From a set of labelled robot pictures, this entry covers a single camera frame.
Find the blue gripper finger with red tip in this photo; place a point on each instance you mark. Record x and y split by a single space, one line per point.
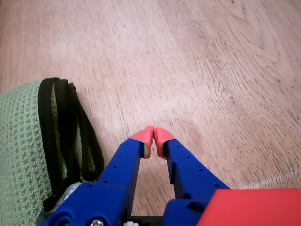
190 174
117 179

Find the crinkled silver foil piece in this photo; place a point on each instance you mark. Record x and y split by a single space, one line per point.
68 191

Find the green waffle cloth black trim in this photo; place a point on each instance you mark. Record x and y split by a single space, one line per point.
21 141

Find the red camera mount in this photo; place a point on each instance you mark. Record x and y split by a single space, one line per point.
254 209

